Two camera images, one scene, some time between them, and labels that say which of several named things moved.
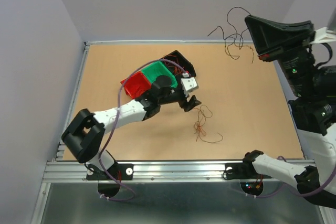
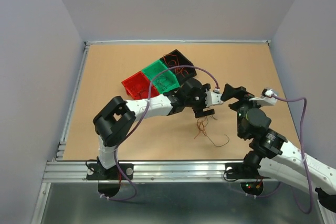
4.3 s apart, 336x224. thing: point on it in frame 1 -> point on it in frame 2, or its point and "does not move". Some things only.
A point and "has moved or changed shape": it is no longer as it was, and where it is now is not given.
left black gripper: (187, 105) -> (201, 93)
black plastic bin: (176, 56) does not move
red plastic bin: (136, 84) does not move
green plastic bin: (154, 70) does not move
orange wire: (203, 112) has moved or changed shape
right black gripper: (272, 36) -> (230, 91)
